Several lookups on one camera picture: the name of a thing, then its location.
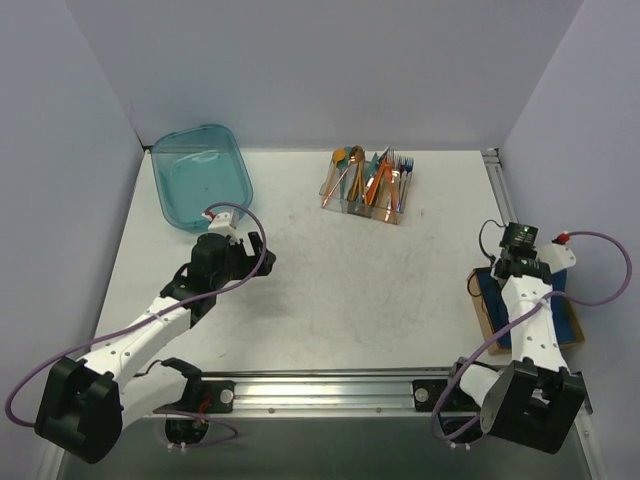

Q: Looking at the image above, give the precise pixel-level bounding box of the aluminium mounting rail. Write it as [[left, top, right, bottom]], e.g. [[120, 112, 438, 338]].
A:
[[149, 367, 464, 416]]

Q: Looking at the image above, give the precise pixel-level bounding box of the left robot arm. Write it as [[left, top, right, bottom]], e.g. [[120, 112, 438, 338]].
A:
[[34, 232, 276, 464]]

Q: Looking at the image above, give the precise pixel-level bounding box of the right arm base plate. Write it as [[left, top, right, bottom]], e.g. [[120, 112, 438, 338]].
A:
[[412, 379, 448, 413]]

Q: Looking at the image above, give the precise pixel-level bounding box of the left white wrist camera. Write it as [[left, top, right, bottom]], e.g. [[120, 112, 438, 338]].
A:
[[202, 210, 239, 237]]

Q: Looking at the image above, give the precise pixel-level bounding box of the cardboard napkin box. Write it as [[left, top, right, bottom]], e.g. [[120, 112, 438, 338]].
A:
[[467, 267, 586, 356]]

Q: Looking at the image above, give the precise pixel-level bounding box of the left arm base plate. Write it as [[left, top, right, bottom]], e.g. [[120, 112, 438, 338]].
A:
[[196, 380, 236, 414]]

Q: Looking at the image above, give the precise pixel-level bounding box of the teal plastic bin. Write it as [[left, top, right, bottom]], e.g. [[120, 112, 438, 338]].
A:
[[150, 124, 253, 233]]

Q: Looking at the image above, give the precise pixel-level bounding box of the copper metal spoon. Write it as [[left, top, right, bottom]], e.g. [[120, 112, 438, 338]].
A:
[[321, 145, 365, 208]]

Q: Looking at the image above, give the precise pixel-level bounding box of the orange plastic fork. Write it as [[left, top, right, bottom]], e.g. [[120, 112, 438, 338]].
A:
[[365, 155, 393, 206]]

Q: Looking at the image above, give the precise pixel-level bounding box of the blue metal fork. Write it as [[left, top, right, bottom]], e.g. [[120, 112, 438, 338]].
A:
[[399, 156, 414, 204]]

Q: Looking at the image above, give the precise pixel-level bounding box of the stack of blue napkins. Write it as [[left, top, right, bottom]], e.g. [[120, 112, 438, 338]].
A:
[[474, 269, 576, 347]]

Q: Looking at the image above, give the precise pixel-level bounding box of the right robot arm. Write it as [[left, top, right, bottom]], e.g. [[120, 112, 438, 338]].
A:
[[443, 222, 586, 454]]

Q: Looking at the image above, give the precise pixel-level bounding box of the orange plastic spoon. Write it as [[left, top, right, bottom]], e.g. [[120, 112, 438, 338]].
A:
[[325, 148, 346, 197]]

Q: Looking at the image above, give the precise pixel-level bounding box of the clear acrylic utensil organizer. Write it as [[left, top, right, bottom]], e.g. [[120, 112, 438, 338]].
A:
[[319, 155, 415, 225]]

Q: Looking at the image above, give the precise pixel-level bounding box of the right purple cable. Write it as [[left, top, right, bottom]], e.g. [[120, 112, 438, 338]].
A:
[[430, 230, 633, 449]]

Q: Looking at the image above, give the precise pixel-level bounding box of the right side aluminium rail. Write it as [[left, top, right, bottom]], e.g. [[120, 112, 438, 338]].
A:
[[481, 148, 518, 223]]

